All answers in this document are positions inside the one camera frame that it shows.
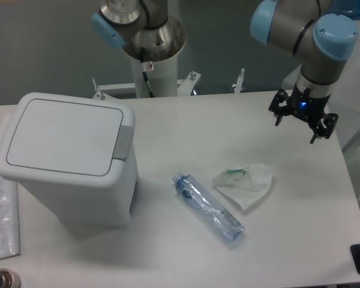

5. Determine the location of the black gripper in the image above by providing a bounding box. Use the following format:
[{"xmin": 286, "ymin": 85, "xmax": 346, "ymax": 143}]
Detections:
[{"xmin": 268, "ymin": 74, "xmax": 338, "ymax": 144}]

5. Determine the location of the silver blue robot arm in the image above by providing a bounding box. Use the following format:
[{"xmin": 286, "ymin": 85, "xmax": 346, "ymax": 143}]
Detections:
[{"xmin": 250, "ymin": 1, "xmax": 359, "ymax": 142}]

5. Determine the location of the white plastic trash can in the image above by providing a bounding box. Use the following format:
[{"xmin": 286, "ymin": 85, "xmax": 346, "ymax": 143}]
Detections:
[{"xmin": 0, "ymin": 92, "xmax": 138, "ymax": 227}]

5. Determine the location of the crumpled white tissue paper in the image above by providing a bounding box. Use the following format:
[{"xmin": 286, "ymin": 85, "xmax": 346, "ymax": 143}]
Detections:
[{"xmin": 212, "ymin": 164, "xmax": 274, "ymax": 214}]

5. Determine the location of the clear blue plastic bottle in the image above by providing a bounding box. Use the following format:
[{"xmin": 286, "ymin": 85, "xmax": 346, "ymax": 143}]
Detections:
[{"xmin": 172, "ymin": 173, "xmax": 244, "ymax": 244}]

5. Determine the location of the paper sheet in plastic sleeve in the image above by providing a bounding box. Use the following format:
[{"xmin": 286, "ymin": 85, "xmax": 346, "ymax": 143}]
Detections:
[{"xmin": 0, "ymin": 176, "xmax": 20, "ymax": 260}]

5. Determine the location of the round metal object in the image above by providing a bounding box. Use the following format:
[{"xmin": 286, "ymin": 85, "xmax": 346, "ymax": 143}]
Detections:
[{"xmin": 0, "ymin": 268, "xmax": 22, "ymax": 288}]

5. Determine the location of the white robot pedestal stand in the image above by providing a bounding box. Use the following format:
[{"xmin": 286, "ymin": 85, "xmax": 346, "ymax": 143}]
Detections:
[{"xmin": 91, "ymin": 53, "xmax": 246, "ymax": 100}]

